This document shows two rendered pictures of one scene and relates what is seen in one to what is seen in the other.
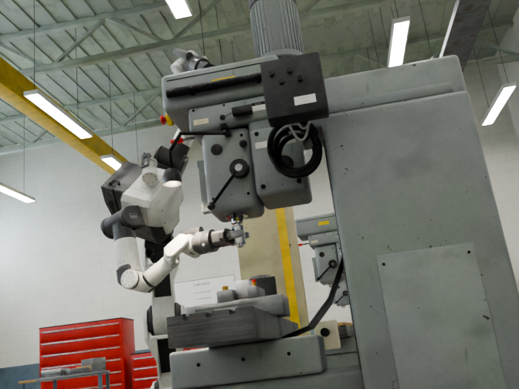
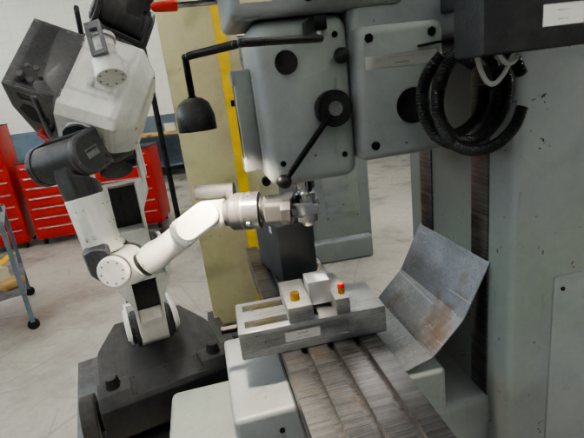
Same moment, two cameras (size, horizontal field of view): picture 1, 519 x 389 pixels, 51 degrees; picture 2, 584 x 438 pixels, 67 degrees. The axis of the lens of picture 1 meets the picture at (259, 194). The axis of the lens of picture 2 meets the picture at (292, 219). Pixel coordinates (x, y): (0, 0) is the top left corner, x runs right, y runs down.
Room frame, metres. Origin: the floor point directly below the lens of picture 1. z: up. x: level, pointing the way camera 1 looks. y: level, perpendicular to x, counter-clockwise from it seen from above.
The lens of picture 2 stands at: (1.10, 0.43, 1.51)
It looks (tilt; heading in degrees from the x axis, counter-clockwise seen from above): 17 degrees down; 342
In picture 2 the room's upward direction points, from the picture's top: 7 degrees counter-clockwise
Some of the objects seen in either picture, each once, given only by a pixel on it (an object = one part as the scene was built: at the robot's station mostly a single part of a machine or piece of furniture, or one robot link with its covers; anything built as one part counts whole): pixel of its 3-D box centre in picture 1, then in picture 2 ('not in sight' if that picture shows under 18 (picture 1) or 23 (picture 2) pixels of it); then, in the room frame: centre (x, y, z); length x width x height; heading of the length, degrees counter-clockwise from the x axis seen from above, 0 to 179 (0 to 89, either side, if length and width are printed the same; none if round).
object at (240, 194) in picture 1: (233, 176); (296, 102); (2.02, 0.09, 1.47); 0.21 x 0.19 x 0.32; 173
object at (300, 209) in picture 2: (234, 234); (305, 209); (2.00, 0.11, 1.24); 0.06 x 0.02 x 0.03; 65
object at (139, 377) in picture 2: not in sight; (155, 341); (2.78, 0.53, 0.59); 0.64 x 0.52 x 0.33; 5
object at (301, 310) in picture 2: (230, 297); (295, 299); (2.03, 0.15, 1.01); 0.15 x 0.06 x 0.04; 170
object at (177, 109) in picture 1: (227, 96); not in sight; (2.02, 0.08, 1.81); 0.47 x 0.26 x 0.16; 83
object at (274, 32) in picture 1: (276, 33); not in sight; (1.99, -0.15, 2.05); 0.20 x 0.20 x 0.32
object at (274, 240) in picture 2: (262, 301); (284, 240); (2.42, 0.04, 1.02); 0.22 x 0.12 x 0.20; 3
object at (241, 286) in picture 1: (244, 289); (316, 287); (2.02, 0.10, 1.03); 0.06 x 0.05 x 0.06; 170
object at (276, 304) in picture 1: (238, 306); (307, 310); (2.02, 0.13, 0.97); 0.35 x 0.15 x 0.11; 80
